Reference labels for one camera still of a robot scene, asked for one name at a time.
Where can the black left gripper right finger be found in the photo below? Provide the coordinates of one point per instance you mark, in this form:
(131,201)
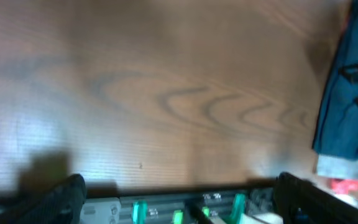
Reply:
(299,201)

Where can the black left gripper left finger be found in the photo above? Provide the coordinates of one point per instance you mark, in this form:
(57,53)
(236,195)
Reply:
(61,204)

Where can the dark blue folded garment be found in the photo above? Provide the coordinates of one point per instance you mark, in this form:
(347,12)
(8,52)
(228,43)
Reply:
(347,48)

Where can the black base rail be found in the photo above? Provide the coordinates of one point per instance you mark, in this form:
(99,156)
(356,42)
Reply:
(222,206)

